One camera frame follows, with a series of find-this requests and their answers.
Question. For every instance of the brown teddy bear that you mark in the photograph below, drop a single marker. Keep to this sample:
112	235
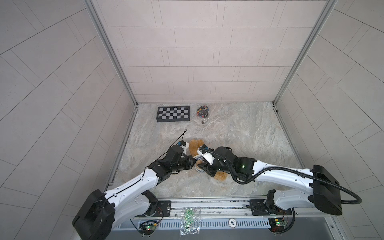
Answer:
193	148

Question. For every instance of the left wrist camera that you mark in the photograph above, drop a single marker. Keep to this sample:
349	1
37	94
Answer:
184	145

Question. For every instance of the clear bag green parts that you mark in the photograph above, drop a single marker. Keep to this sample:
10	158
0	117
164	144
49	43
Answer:
190	221

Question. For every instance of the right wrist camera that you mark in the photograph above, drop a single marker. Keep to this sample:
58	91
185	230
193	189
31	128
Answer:
207	154

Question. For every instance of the bag of colourful small parts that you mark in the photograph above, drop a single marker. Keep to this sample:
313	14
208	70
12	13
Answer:
203	112

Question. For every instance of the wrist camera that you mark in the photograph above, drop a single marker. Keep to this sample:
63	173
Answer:
184	145
207	154

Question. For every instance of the left green circuit board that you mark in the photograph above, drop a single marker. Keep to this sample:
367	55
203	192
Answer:
148	227

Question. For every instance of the black white checkerboard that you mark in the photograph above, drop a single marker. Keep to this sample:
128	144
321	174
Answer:
173	114

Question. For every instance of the aluminium mounting rail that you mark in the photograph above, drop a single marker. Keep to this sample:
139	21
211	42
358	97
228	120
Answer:
216	212

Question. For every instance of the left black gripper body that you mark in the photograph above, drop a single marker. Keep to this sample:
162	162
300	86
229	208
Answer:
190	162

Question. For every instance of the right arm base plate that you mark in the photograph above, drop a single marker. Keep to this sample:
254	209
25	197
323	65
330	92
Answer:
262	208

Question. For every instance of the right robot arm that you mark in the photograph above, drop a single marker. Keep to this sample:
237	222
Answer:
308	188

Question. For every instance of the striped knit bear sweater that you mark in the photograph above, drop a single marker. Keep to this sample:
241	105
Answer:
198	169

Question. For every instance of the right circuit board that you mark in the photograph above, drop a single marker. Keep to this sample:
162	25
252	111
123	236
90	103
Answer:
277	225

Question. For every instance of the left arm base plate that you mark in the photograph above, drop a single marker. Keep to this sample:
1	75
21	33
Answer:
160	209

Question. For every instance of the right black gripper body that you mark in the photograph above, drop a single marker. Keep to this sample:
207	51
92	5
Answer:
208	168

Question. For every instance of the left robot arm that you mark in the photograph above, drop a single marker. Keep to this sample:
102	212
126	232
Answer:
103	211

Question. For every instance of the round white sticker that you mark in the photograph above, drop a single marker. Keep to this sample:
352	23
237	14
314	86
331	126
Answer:
232	223

